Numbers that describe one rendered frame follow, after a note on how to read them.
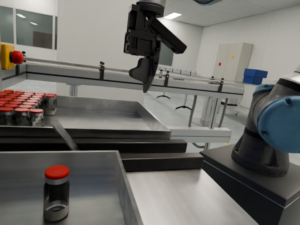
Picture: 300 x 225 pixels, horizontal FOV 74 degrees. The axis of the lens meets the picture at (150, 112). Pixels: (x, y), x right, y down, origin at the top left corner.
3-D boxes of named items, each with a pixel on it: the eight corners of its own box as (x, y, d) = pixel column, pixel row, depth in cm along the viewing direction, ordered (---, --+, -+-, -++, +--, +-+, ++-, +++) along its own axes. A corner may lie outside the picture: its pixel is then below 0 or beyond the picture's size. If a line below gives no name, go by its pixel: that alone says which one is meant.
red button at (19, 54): (5, 64, 57) (5, 49, 56) (10, 63, 60) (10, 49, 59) (21, 65, 58) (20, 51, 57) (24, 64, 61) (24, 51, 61)
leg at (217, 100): (198, 178, 181) (216, 97, 163) (193, 173, 189) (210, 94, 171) (207, 178, 184) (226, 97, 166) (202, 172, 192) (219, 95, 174)
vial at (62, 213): (40, 223, 17) (41, 181, 16) (45, 206, 19) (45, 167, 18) (67, 220, 18) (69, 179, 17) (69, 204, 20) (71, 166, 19)
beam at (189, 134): (30, 142, 129) (29, 125, 126) (32, 137, 136) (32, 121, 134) (229, 143, 181) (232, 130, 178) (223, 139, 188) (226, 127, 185)
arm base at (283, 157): (247, 148, 70) (254, 121, 67) (296, 169, 58) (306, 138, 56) (221, 155, 61) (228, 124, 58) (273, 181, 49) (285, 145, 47)
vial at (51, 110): (43, 115, 46) (43, 95, 45) (45, 112, 48) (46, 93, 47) (54, 115, 47) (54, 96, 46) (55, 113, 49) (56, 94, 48)
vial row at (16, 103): (-4, 136, 32) (-5, 110, 31) (27, 109, 49) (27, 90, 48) (12, 137, 33) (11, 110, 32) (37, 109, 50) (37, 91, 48)
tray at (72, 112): (-59, 148, 27) (-62, 124, 26) (10, 105, 51) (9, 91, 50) (168, 148, 38) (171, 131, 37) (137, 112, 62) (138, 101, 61)
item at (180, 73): (201, 79, 440) (202, 72, 436) (195, 78, 435) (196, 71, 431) (151, 68, 769) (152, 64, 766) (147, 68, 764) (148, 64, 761)
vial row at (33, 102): (12, 137, 33) (11, 110, 32) (37, 109, 50) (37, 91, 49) (27, 137, 34) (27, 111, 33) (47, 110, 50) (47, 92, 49)
